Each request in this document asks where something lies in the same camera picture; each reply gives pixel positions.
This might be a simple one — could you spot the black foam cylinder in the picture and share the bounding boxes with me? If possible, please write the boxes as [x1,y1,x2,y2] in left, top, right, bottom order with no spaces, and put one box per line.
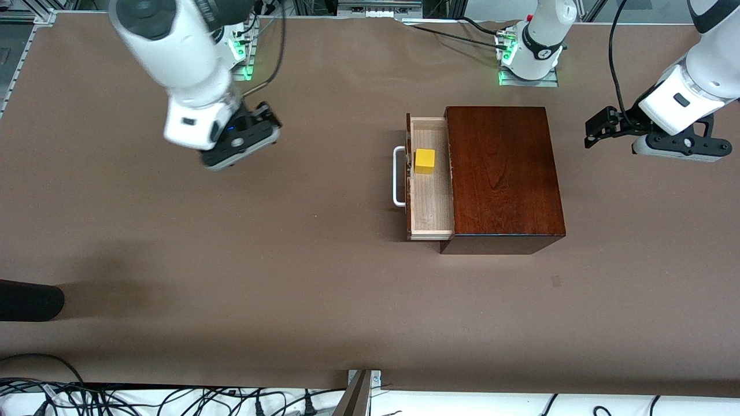
[0,279,65,322]

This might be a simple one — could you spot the tangled black cables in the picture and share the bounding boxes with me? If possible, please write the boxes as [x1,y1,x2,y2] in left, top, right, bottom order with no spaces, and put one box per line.
[0,354,347,416]

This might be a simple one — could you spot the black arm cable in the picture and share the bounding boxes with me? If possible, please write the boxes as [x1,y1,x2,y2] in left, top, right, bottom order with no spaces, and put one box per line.
[607,0,637,125]
[242,0,288,100]

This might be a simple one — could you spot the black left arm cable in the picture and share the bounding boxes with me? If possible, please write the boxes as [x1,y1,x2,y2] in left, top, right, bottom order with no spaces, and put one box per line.
[607,0,637,125]

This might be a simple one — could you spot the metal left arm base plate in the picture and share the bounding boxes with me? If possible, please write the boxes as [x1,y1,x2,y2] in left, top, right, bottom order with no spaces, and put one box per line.
[498,65,560,88]

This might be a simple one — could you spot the dark red-brown wooden cabinet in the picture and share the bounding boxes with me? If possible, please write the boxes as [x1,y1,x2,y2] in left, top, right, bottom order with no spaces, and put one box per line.
[439,106,567,255]

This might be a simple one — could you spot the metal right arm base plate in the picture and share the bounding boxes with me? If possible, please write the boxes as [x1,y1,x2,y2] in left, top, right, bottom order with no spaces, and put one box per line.
[231,16,258,81]

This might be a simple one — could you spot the light wood drawer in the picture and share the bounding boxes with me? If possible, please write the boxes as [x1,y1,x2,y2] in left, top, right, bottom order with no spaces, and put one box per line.
[393,113,456,241]

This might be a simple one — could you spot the brown table cover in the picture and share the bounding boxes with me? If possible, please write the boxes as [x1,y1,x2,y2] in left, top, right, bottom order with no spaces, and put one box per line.
[0,12,740,399]

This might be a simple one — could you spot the metal bracket with brown wedge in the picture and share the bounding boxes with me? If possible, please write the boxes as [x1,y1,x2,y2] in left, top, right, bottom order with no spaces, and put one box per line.
[332,369,383,416]

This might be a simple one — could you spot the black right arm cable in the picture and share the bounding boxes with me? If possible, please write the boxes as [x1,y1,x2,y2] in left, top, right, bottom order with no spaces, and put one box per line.
[242,0,288,100]

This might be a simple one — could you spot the thin black power cable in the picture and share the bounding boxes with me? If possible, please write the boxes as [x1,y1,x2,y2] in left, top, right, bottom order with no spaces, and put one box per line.
[399,16,510,50]

